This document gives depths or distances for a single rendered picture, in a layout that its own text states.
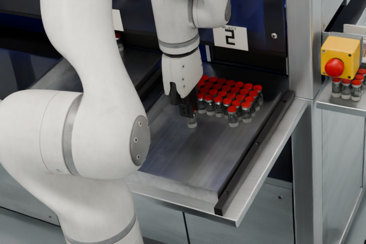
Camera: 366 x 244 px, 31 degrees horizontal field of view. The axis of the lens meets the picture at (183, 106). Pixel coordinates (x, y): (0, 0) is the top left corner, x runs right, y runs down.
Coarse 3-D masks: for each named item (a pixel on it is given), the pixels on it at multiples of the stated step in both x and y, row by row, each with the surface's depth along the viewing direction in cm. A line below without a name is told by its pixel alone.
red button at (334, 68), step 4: (328, 60) 138; (332, 60) 137; (336, 60) 137; (328, 64) 137; (332, 64) 136; (336, 64) 136; (340, 64) 136; (328, 68) 137; (332, 68) 137; (336, 68) 136; (340, 68) 136; (344, 68) 138; (328, 72) 138; (332, 72) 137; (336, 72) 137; (340, 72) 137; (332, 76) 138; (336, 76) 138
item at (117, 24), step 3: (114, 9) 161; (114, 12) 161; (117, 12) 161; (114, 15) 162; (117, 15) 162; (114, 18) 163; (117, 18) 162; (120, 18) 162; (114, 21) 163; (117, 21) 163; (120, 21) 162; (114, 24) 164; (117, 24) 164; (120, 24) 163; (114, 27) 165; (117, 27) 164; (120, 27) 164; (120, 30) 164; (123, 30) 164
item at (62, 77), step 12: (132, 48) 178; (60, 60) 171; (132, 60) 173; (144, 60) 172; (156, 60) 171; (48, 72) 167; (60, 72) 172; (72, 72) 172; (132, 72) 168; (144, 72) 167; (36, 84) 164; (48, 84) 168; (60, 84) 168; (72, 84) 167
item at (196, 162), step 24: (168, 96) 155; (168, 120) 150; (216, 120) 147; (264, 120) 141; (168, 144) 143; (192, 144) 142; (216, 144) 141; (240, 144) 140; (144, 168) 138; (168, 168) 137; (192, 168) 136; (216, 168) 135; (192, 192) 128; (216, 192) 125
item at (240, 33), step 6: (216, 30) 150; (222, 30) 149; (234, 30) 147; (240, 30) 147; (246, 30) 146; (216, 36) 151; (222, 36) 150; (234, 36) 148; (240, 36) 148; (246, 36) 147; (216, 42) 152; (222, 42) 151; (234, 42) 149; (240, 42) 149; (246, 42) 148; (240, 48) 150; (246, 48) 149
